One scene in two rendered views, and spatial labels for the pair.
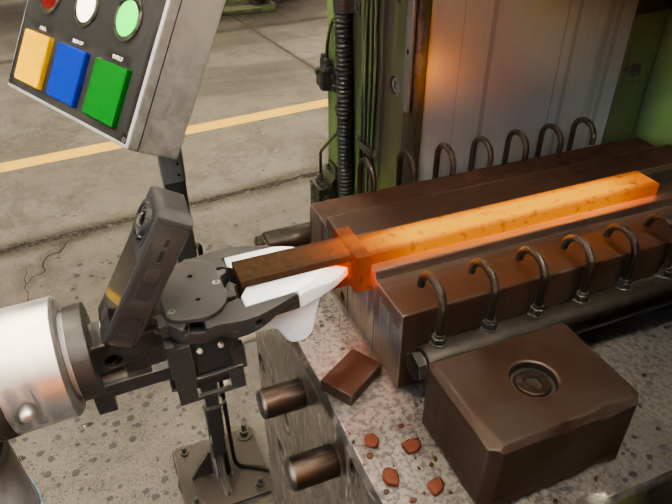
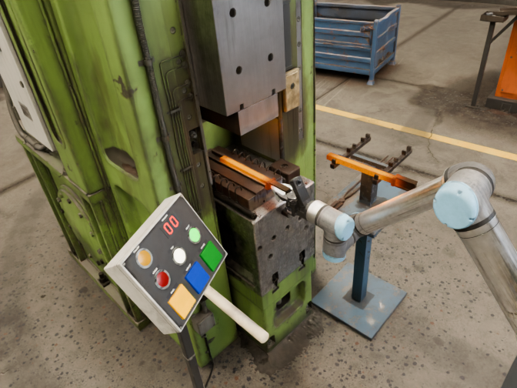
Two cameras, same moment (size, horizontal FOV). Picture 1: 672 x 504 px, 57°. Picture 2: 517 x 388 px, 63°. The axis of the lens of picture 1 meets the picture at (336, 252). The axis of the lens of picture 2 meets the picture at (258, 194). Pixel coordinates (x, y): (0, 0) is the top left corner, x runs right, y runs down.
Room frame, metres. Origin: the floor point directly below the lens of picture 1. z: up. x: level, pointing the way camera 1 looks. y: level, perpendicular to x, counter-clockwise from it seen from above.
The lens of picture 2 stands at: (0.93, 1.33, 1.99)
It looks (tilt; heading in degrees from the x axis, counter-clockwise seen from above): 36 degrees down; 251
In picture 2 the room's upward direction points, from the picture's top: 5 degrees counter-clockwise
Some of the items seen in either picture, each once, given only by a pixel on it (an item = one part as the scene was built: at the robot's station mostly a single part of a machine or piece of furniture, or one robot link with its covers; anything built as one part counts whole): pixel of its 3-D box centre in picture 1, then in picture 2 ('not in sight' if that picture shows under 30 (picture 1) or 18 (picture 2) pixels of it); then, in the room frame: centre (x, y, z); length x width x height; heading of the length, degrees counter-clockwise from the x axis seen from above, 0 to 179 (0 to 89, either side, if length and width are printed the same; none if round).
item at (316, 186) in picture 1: (325, 207); not in sight; (0.83, 0.02, 0.80); 0.06 x 0.03 x 0.14; 22
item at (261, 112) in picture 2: not in sight; (222, 100); (0.52, -0.21, 1.32); 0.42 x 0.20 x 0.10; 112
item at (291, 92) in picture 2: not in sight; (291, 90); (0.20, -0.25, 1.27); 0.09 x 0.02 x 0.17; 22
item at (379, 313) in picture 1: (542, 229); (232, 175); (0.52, -0.21, 0.96); 0.42 x 0.20 x 0.09; 112
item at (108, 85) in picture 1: (109, 93); (210, 255); (0.77, 0.29, 1.01); 0.07 x 0.05 x 0.07; 47
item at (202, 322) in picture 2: not in sight; (202, 320); (0.82, 0.02, 0.36); 0.09 x 0.07 x 0.12; 22
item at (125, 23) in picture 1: (127, 18); (194, 235); (0.80, 0.26, 1.09); 0.05 x 0.03 x 0.04; 22
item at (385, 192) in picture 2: not in sight; (367, 202); (-0.09, -0.03, 0.71); 0.40 x 0.30 x 0.02; 26
